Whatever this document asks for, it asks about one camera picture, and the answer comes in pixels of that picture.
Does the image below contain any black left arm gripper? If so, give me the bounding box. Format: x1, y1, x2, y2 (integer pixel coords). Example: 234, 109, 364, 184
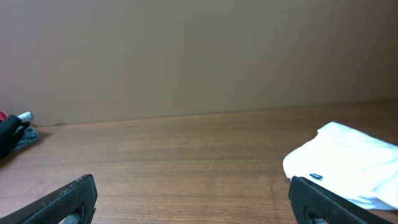
1, 115, 98, 224

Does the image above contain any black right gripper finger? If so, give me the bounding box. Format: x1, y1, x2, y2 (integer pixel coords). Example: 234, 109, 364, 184
289, 176, 392, 224

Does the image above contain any white t-shirt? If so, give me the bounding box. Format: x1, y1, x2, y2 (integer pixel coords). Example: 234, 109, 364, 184
283, 122, 397, 210

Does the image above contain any grey folded garment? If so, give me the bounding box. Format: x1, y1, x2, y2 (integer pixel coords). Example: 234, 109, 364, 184
13, 126, 40, 151

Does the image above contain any red folded t-shirt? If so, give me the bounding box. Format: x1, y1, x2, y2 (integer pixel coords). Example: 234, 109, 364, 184
0, 111, 8, 122

